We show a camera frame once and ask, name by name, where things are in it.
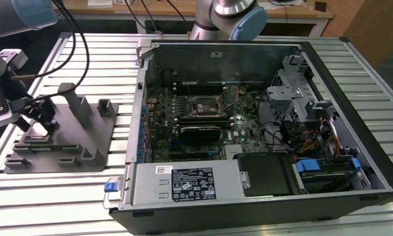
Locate black graphics card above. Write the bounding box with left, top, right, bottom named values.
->
left=177, top=125, right=222, bottom=145

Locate metal socket cover frame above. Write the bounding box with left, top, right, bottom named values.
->
left=218, top=85, right=242, bottom=109

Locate metal drive cage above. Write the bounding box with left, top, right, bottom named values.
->
left=263, top=55, right=318, bottom=123

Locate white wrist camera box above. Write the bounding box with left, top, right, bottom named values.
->
left=0, top=97, right=14, bottom=128

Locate orange yellow wire bundle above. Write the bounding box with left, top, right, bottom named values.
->
left=293, top=117, right=345, bottom=160

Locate wooden cabinet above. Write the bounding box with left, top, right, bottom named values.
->
left=322, top=0, right=393, bottom=71

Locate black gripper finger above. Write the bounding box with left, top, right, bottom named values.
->
left=30, top=97, right=58, bottom=135
left=14, top=115, right=33, bottom=133

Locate wooden desk white frame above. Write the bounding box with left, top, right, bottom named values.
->
left=51, top=0, right=335, bottom=38

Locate black power supply label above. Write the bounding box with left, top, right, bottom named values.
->
left=170, top=167, right=217, bottom=203

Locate CPU socket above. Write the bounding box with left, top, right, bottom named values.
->
left=189, top=94, right=226, bottom=117

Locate grey power supply unit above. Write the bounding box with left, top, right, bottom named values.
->
left=125, top=159, right=245, bottom=206

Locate blue disk carrier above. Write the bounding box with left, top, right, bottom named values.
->
left=294, top=158, right=362, bottom=195

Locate white paper sheet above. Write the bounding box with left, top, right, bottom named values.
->
left=86, top=0, right=114, bottom=7

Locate black camera cable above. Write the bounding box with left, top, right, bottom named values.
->
left=27, top=0, right=90, bottom=103

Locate grey parts rack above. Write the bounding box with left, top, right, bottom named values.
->
left=1, top=82, right=119, bottom=175

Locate green motherboard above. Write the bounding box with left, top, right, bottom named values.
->
left=145, top=82, right=273, bottom=164

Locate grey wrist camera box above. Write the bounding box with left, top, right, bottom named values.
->
left=0, top=48, right=29, bottom=70

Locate silver chipset heatsink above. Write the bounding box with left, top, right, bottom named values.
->
left=223, top=144, right=243, bottom=159

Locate black data cable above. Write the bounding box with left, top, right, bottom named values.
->
left=257, top=119, right=295, bottom=153

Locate black drive bay cover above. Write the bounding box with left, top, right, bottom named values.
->
left=231, top=151, right=307, bottom=198

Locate black PC case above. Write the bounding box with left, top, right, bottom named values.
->
left=107, top=38, right=393, bottom=236

